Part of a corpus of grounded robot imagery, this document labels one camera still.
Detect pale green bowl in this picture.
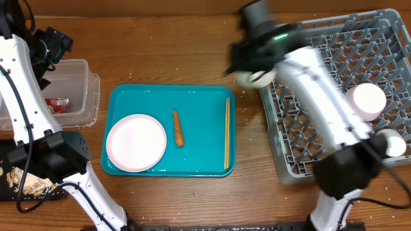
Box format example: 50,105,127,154
234,69,277,89

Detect red snack wrapper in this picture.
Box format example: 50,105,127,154
45,98,69,114

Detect white napkin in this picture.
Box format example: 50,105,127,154
47,105,55,114

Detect grey dish rack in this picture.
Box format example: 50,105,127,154
259,9,410,184

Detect small white round plate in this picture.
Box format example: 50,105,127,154
345,83,387,121

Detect large white round plate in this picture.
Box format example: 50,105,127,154
105,114,167,173

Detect rice and food scraps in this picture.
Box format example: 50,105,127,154
1,167,57,198

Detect white upside-down cup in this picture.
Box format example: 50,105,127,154
376,129,407,157

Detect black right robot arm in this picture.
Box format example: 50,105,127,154
227,1,389,230

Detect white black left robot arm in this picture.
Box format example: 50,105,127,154
1,0,137,230

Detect black waste tray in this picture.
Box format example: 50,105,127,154
1,139,52,201

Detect clear plastic bin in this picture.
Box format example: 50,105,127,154
0,58,101,129

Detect teal plastic tray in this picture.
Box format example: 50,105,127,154
105,84,236,177

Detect orange carrot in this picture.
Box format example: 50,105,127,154
173,109,184,148

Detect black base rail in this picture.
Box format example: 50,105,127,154
139,222,313,231

